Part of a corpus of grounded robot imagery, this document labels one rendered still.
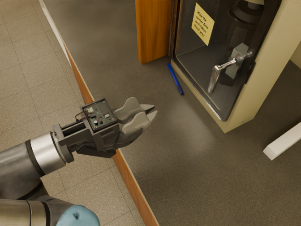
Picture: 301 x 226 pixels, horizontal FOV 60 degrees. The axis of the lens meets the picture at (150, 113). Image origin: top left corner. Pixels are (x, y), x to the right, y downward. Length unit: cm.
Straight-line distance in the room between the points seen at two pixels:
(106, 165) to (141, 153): 104
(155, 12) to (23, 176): 58
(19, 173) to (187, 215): 41
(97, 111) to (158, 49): 49
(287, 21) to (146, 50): 51
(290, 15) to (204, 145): 42
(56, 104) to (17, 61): 62
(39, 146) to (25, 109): 167
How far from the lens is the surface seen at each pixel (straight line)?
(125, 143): 54
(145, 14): 84
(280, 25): 55
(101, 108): 51
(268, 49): 58
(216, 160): 78
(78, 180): 179
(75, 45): 107
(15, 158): 53
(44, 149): 52
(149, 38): 90
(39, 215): 43
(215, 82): 63
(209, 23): 67
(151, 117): 57
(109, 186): 174
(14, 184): 54
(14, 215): 41
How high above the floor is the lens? 163
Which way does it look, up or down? 56 degrees down
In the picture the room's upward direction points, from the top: straight up
